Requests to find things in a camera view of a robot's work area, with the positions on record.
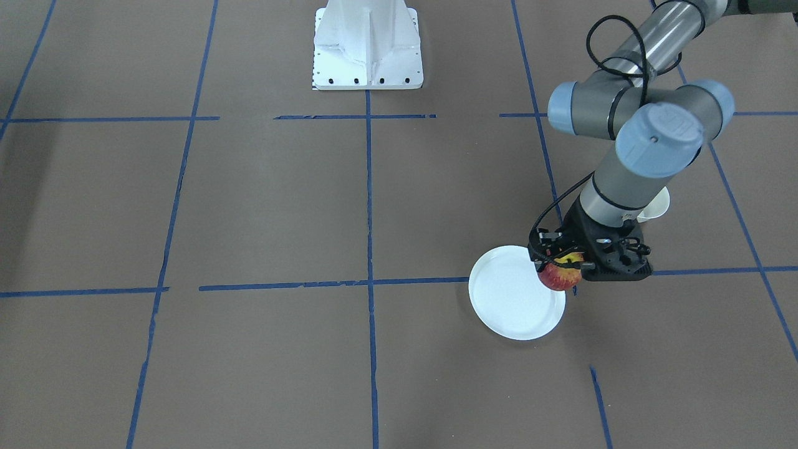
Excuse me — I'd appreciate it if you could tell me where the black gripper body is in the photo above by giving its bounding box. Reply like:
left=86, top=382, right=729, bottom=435
left=528, top=201, right=653, bottom=282

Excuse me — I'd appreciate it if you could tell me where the red yellow apple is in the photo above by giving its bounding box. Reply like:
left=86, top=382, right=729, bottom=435
left=537, top=252, right=585, bottom=292

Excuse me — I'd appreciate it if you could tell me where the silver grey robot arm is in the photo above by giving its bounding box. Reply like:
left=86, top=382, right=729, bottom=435
left=528, top=1, right=796, bottom=291

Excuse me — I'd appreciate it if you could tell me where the white round plate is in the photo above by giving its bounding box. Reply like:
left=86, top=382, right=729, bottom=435
left=468, top=245, right=566, bottom=341

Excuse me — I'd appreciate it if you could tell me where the white bowl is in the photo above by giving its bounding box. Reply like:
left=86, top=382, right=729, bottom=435
left=637, top=187, right=670, bottom=223

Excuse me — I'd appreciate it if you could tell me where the brown paper table cover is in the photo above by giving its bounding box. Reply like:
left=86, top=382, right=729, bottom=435
left=2, top=1, right=796, bottom=448

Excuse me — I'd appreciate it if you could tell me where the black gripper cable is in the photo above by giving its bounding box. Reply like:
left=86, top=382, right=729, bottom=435
left=532, top=15, right=681, bottom=250

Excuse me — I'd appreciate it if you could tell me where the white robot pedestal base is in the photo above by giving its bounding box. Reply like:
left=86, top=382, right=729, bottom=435
left=312, top=1, right=425, bottom=90

